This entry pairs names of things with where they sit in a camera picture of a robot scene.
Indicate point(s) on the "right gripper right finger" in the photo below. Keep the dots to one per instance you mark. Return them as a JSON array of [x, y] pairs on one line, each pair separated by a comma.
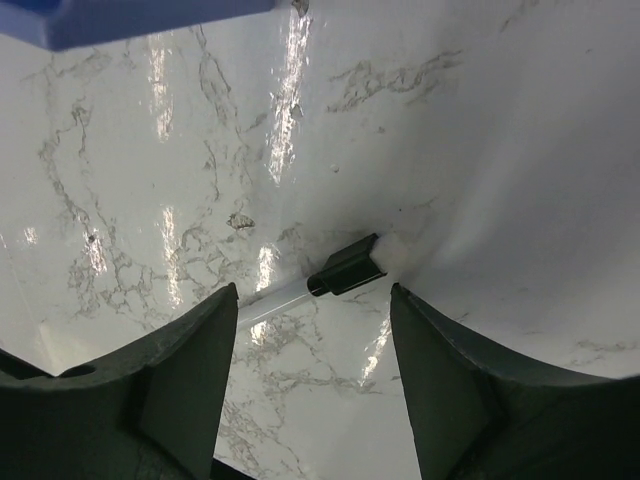
[[479, 410]]

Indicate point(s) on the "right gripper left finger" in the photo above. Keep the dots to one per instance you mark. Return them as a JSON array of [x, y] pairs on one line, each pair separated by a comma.
[[149, 410]]

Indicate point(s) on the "black marker pen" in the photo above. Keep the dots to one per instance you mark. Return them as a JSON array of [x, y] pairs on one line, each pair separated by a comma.
[[354, 266]]

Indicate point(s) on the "purple blue bin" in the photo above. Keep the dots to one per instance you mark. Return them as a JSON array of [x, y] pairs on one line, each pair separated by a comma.
[[62, 25]]

